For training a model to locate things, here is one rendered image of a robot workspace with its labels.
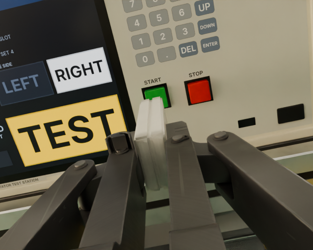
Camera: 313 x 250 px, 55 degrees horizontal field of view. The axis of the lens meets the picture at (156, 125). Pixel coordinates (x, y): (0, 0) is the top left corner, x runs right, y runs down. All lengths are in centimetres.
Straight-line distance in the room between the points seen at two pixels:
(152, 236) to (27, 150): 26
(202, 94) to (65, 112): 12
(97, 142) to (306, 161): 19
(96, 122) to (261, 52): 16
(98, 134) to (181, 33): 12
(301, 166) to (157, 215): 13
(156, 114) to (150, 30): 11
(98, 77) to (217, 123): 12
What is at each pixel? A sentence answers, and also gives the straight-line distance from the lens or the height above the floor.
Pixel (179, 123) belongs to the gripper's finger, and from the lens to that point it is 17.
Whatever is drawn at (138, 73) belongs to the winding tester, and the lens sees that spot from 27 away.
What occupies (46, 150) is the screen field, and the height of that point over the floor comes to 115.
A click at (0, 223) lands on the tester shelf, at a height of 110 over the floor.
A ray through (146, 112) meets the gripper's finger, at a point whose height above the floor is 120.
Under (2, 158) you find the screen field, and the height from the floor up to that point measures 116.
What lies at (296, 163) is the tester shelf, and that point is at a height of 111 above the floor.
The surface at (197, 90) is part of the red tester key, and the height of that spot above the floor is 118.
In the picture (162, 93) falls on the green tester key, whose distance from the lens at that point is 26.
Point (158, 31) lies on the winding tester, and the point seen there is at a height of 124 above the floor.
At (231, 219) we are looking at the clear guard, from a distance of 29.
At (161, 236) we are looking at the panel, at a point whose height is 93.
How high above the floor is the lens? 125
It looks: 19 degrees down
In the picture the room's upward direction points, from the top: 13 degrees counter-clockwise
